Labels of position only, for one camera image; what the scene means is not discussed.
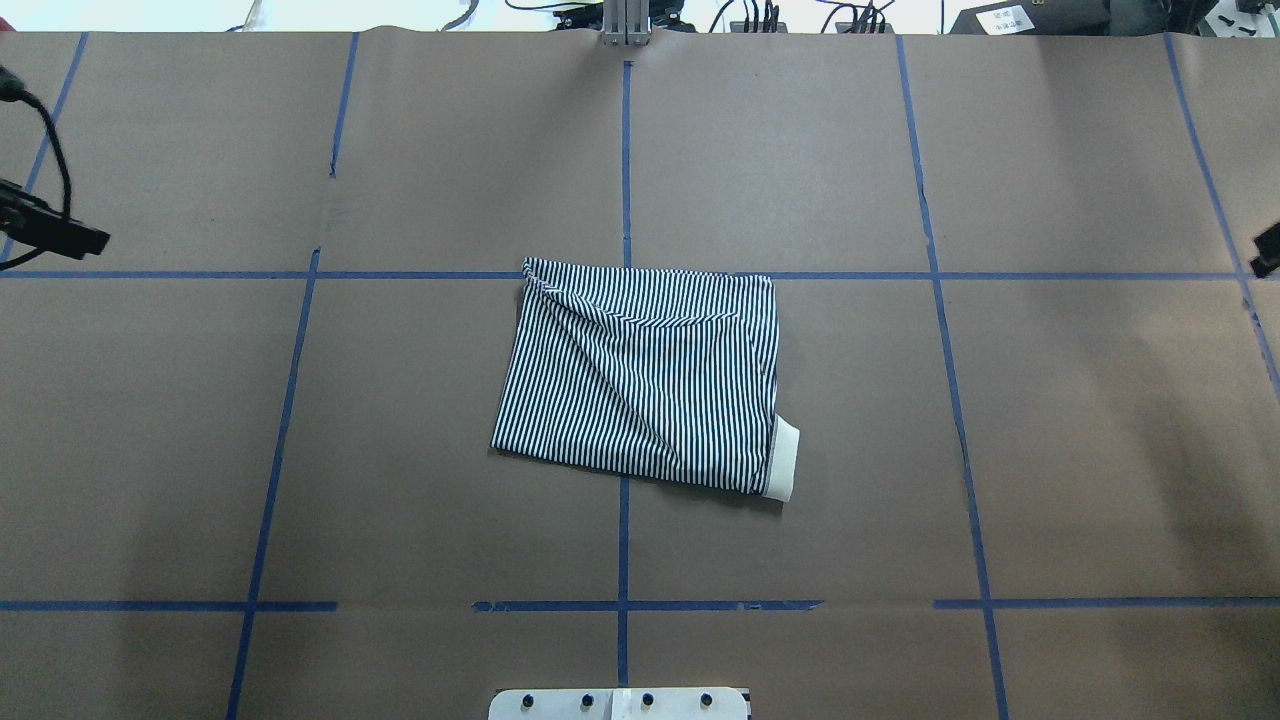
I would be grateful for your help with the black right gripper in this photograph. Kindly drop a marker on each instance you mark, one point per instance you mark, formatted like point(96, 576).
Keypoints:
point(1269, 250)

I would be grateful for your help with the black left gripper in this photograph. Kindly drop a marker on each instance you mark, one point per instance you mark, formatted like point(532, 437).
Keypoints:
point(52, 229)

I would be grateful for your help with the blue white striped polo shirt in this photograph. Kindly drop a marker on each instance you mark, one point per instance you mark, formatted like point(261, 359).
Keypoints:
point(663, 374)

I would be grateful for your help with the black power supply box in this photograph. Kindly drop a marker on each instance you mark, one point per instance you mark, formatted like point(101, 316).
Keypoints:
point(1051, 18)

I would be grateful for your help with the aluminium frame post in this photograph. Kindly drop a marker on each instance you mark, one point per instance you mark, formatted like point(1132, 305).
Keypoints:
point(626, 23)

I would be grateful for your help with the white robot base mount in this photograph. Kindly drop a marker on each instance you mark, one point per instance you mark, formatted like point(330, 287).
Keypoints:
point(712, 702)

